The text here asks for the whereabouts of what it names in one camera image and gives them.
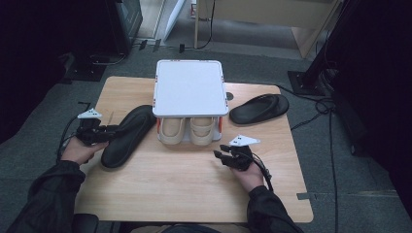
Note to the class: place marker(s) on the light wooden cabinet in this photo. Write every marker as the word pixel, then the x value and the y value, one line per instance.
pixel 268 19

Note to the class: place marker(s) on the black round table grommet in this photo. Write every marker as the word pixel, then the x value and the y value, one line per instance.
pixel 229 95

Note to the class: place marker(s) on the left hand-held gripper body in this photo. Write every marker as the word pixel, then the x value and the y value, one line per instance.
pixel 92 131

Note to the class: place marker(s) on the black stand base plate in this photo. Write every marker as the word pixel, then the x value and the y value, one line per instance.
pixel 85 69

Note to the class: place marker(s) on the white two-tier shoe rack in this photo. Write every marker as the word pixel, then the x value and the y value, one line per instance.
pixel 189 89

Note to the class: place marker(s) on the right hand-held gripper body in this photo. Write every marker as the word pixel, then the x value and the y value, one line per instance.
pixel 241 155

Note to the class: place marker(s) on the person's right hand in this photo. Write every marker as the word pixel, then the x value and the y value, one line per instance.
pixel 249 178

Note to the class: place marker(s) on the black metal stand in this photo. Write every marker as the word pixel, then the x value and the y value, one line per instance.
pixel 324 48

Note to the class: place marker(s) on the black plug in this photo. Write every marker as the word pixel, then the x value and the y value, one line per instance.
pixel 181 48

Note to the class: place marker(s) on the grey tape strip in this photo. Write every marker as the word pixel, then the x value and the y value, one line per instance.
pixel 303 196

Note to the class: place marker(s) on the person's left hand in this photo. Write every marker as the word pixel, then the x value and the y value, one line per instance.
pixel 79 150

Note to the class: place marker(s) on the white board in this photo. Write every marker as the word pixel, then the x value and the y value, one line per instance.
pixel 175 19

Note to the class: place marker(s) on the dark cabinet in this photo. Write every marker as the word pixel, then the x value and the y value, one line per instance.
pixel 124 22

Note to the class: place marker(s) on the beige clog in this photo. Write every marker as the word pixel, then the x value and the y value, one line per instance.
pixel 202 131
pixel 171 131

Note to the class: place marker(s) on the black slipper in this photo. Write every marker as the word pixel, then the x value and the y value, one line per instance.
pixel 129 136
pixel 259 108

